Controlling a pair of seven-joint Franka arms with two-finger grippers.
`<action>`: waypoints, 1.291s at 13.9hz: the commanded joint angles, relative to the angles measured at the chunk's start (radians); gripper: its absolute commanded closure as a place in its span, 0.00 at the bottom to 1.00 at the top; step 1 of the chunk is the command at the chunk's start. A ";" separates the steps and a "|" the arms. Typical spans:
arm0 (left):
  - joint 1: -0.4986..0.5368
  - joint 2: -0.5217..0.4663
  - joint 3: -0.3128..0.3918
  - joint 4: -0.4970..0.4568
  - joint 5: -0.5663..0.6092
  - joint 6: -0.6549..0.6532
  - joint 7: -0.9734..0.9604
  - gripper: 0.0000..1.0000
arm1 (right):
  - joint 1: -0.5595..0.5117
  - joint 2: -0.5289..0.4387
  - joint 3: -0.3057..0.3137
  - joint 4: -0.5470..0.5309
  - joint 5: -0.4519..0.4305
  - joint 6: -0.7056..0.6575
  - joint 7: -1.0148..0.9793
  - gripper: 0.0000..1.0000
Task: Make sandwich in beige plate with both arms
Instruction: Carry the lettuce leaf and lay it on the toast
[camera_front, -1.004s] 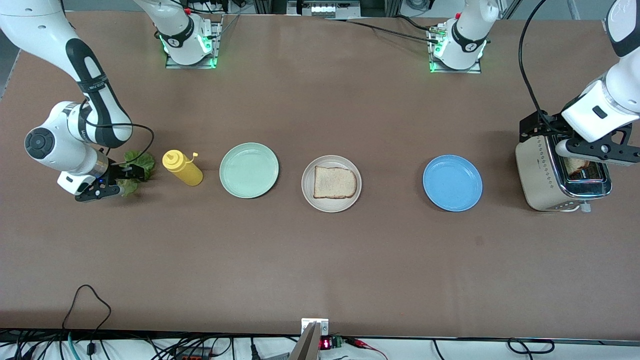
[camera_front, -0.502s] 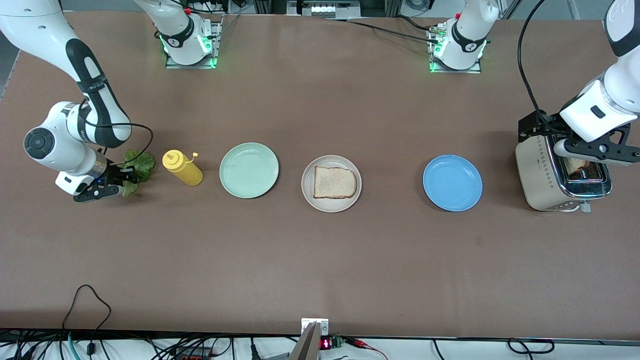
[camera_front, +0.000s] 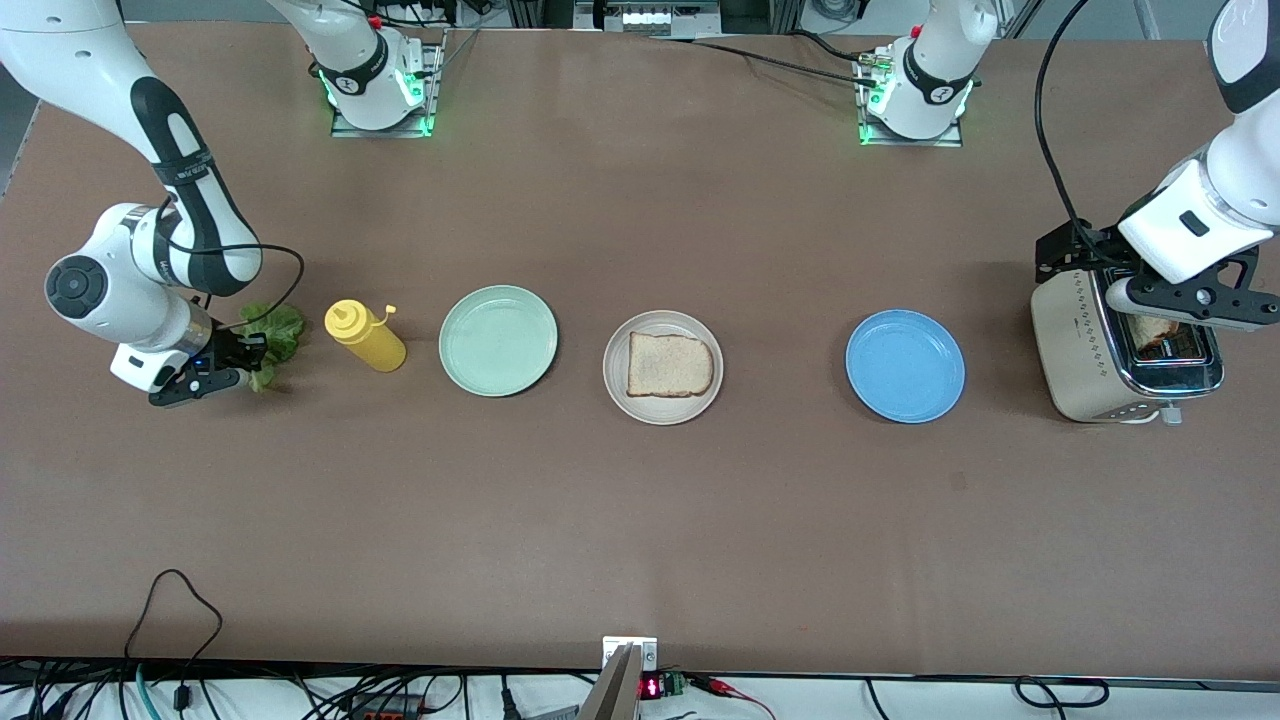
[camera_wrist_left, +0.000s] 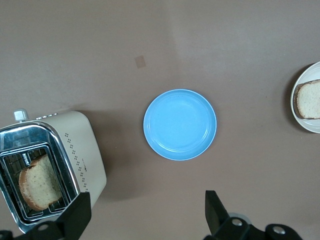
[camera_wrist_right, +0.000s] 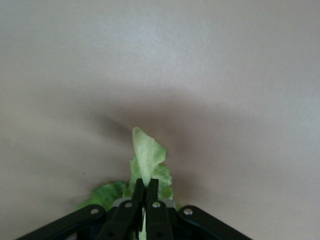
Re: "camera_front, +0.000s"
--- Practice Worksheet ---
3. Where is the green lettuce leaf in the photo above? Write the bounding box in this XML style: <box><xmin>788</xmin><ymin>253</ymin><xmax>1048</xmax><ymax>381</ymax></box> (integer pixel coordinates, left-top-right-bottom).
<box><xmin>238</xmin><ymin>302</ymin><xmax>307</xmax><ymax>394</ymax></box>

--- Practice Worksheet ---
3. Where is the toasted bread slice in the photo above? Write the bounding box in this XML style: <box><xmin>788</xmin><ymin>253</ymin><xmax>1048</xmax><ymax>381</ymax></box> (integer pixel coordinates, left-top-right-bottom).
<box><xmin>627</xmin><ymin>331</ymin><xmax>716</xmax><ymax>399</ymax></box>
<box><xmin>1128</xmin><ymin>314</ymin><xmax>1181</xmax><ymax>353</ymax></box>

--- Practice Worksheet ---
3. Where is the yellow squeeze bottle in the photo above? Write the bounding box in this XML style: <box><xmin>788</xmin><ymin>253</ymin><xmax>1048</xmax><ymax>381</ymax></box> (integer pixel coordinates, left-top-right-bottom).
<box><xmin>324</xmin><ymin>298</ymin><xmax>408</xmax><ymax>374</ymax></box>

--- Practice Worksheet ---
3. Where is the blue plate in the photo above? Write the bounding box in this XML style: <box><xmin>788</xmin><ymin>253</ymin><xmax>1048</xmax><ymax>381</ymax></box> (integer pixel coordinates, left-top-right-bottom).
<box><xmin>845</xmin><ymin>308</ymin><xmax>967</xmax><ymax>425</ymax></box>

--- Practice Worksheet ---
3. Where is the light green plate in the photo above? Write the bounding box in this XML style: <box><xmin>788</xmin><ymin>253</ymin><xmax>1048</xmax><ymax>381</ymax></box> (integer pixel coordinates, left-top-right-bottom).
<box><xmin>439</xmin><ymin>285</ymin><xmax>559</xmax><ymax>398</ymax></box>

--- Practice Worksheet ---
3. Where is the beige plate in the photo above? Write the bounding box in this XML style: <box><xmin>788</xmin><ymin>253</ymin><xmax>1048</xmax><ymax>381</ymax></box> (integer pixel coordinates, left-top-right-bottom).
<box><xmin>603</xmin><ymin>309</ymin><xmax>724</xmax><ymax>427</ymax></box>

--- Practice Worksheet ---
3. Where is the beige chrome toaster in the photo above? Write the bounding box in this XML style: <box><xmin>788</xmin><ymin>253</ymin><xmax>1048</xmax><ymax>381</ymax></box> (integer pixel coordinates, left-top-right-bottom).
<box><xmin>1030</xmin><ymin>260</ymin><xmax>1226</xmax><ymax>426</ymax></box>

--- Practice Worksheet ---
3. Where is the grey device with lights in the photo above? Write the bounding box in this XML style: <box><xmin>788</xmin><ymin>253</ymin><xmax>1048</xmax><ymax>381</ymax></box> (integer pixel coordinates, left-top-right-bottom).
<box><xmin>573</xmin><ymin>0</ymin><xmax>723</xmax><ymax>37</ymax></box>

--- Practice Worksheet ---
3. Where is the red clip lead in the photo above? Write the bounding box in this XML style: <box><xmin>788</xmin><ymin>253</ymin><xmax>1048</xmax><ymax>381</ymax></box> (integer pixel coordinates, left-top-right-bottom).
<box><xmin>688</xmin><ymin>674</ymin><xmax>779</xmax><ymax>720</ymax></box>

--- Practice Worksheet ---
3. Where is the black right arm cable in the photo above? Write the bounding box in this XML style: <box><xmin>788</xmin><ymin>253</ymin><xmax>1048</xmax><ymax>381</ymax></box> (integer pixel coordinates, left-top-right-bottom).
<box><xmin>150</xmin><ymin>195</ymin><xmax>306</xmax><ymax>336</ymax></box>

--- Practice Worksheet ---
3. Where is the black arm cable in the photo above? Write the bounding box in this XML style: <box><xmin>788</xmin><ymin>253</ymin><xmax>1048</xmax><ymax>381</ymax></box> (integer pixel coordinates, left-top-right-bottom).
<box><xmin>150</xmin><ymin>195</ymin><xmax>306</xmax><ymax>336</ymax></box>
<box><xmin>1033</xmin><ymin>0</ymin><xmax>1096</xmax><ymax>241</ymax></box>

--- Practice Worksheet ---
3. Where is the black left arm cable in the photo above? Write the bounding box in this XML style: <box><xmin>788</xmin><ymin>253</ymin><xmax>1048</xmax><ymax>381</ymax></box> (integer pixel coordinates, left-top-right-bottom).
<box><xmin>1033</xmin><ymin>0</ymin><xmax>1096</xmax><ymax>241</ymax></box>

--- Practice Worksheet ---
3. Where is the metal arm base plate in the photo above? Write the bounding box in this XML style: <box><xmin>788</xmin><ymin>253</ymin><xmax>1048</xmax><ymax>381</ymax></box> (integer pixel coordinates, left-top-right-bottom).
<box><xmin>857</xmin><ymin>45</ymin><xmax>966</xmax><ymax>148</ymax></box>
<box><xmin>330</xmin><ymin>28</ymin><xmax>443</xmax><ymax>139</ymax></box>

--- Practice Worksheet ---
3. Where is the black looped cable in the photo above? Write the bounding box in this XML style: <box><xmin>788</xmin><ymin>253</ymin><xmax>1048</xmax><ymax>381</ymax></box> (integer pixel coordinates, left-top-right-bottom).
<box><xmin>122</xmin><ymin>568</ymin><xmax>224</xmax><ymax>713</ymax></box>

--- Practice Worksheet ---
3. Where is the long thin dark cable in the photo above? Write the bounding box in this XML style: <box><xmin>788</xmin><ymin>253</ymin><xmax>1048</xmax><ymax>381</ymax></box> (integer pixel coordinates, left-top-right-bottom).
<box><xmin>648</xmin><ymin>35</ymin><xmax>881</xmax><ymax>86</ymax></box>

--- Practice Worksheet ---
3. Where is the black coiled cable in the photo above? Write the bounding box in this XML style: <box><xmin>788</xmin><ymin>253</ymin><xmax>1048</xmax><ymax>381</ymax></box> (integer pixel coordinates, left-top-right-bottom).
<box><xmin>1013</xmin><ymin>676</ymin><xmax>1111</xmax><ymax>710</ymax></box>

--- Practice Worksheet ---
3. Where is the white mounting bracket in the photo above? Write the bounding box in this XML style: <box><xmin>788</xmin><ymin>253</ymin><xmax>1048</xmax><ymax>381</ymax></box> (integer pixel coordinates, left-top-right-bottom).
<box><xmin>602</xmin><ymin>636</ymin><xmax>659</xmax><ymax>673</ymax></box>

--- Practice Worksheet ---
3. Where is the grey metal mount bar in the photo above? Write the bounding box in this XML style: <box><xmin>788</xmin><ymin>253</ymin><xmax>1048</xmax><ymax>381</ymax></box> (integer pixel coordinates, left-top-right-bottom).
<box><xmin>578</xmin><ymin>644</ymin><xmax>643</xmax><ymax>720</ymax></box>

